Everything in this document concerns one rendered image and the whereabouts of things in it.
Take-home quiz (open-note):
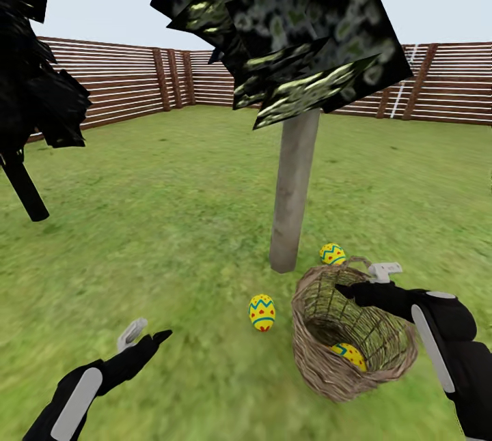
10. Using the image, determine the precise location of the easter egg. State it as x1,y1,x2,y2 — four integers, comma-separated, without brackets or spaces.
320,244,345,264
248,295,275,332
331,342,367,371

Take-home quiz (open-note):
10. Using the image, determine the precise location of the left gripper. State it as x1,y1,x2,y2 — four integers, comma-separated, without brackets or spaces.
118,330,173,382

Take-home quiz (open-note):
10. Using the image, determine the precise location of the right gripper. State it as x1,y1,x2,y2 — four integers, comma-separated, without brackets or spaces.
334,281,400,315

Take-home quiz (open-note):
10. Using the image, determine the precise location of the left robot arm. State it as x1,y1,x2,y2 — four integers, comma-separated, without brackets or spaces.
21,317,173,441

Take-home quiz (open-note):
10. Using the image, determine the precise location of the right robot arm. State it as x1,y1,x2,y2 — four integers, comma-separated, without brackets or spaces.
334,262,492,441

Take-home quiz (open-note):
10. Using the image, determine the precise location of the wicker basket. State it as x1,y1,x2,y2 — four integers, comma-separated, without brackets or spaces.
291,255,419,403

